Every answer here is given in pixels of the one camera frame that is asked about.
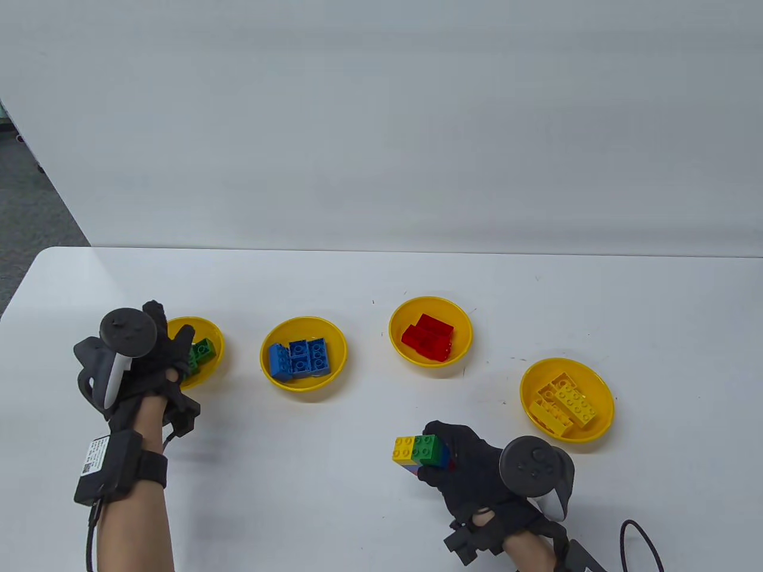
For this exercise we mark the yellow small toy brick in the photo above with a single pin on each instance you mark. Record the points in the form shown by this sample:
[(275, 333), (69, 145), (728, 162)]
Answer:
[(562, 381), (545, 393)]

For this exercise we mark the person's left hand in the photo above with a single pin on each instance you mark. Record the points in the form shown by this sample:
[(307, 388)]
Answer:
[(161, 369)]

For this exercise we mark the person's left forearm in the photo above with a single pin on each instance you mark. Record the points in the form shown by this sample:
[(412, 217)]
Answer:
[(137, 524)]

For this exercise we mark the person's right hand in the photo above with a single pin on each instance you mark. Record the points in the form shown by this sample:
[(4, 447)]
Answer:
[(471, 476)]

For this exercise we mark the person's right forearm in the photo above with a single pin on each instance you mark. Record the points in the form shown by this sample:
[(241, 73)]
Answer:
[(530, 557)]

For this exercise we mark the red small toy brick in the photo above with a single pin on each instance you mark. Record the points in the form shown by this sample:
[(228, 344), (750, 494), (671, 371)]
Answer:
[(446, 351), (428, 348), (411, 338)]

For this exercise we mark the grey handheld controller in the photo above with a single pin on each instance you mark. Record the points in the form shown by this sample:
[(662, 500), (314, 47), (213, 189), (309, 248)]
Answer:
[(128, 330), (530, 465)]

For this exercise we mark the blue small toy brick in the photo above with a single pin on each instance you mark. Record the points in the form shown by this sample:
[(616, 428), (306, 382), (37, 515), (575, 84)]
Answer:
[(299, 349), (301, 366)]

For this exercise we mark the red long toy brick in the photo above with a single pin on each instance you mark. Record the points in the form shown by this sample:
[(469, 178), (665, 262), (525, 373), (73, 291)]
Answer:
[(435, 325)]

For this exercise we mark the green small toy brick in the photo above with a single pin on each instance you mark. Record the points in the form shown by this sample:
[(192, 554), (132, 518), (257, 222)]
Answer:
[(205, 350)]

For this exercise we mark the yellow plastic bowl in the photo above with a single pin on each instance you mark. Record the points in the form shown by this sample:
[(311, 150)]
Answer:
[(304, 328), (587, 372), (408, 310), (202, 328)]

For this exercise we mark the black wrist sensor box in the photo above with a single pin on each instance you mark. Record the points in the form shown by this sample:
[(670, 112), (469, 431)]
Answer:
[(581, 560), (113, 471)]

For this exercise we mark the large multicolour toy brick block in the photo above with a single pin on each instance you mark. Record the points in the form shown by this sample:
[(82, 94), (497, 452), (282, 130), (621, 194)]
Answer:
[(417, 450)]

